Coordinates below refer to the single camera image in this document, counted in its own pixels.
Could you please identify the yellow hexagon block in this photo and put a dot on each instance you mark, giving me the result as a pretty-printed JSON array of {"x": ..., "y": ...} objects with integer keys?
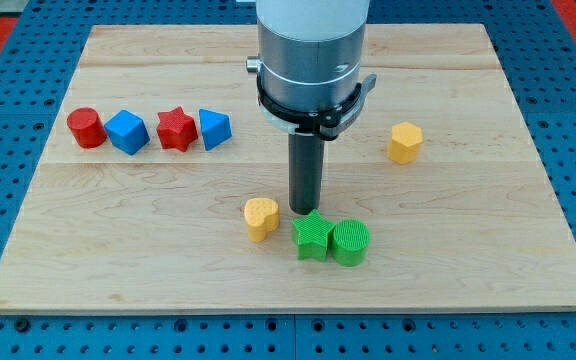
[{"x": 405, "y": 143}]

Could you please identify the wooden board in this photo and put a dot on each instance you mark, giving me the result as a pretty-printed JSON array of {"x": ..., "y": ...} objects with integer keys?
[{"x": 471, "y": 226}]

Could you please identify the blue triangle block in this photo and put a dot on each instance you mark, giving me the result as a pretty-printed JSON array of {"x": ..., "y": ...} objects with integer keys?
[{"x": 215, "y": 128}]

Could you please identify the red star block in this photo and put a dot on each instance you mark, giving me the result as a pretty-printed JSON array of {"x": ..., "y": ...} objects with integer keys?
[{"x": 176, "y": 129}]

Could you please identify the green cylinder block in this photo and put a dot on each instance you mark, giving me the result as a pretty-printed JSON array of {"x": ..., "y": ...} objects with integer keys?
[{"x": 351, "y": 239}]

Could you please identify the yellow heart block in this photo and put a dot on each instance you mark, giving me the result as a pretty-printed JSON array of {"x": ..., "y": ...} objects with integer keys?
[{"x": 262, "y": 216}]

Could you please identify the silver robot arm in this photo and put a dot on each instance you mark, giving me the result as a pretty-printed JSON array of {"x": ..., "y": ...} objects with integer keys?
[{"x": 308, "y": 65}]

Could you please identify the green star block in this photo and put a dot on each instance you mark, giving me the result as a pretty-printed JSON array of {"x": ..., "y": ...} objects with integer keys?
[{"x": 311, "y": 235}]

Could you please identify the blue cube block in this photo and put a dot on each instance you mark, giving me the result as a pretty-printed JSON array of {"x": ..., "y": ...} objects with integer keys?
[{"x": 127, "y": 132}]

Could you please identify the red cylinder block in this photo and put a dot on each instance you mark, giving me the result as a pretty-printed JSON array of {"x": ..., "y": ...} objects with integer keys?
[{"x": 86, "y": 127}]

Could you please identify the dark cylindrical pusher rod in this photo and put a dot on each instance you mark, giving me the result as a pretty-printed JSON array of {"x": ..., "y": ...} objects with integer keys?
[{"x": 305, "y": 172}]

